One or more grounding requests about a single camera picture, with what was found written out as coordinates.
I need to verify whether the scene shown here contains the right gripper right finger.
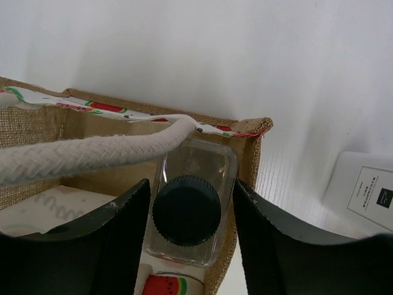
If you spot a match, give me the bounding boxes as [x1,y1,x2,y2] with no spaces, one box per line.
[235,179,392,294]

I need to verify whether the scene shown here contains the beige bottle grey cap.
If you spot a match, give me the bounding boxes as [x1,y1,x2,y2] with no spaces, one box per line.
[145,139,238,267]

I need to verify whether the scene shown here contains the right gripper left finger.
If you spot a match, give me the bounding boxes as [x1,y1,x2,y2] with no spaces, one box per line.
[1,179,150,294]

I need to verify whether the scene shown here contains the white bottle grey cap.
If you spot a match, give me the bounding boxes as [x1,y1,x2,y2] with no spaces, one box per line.
[323,151,392,236]

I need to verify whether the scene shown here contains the burlap watermelon canvas bag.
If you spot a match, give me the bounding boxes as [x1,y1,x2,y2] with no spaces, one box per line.
[1,78,273,294]

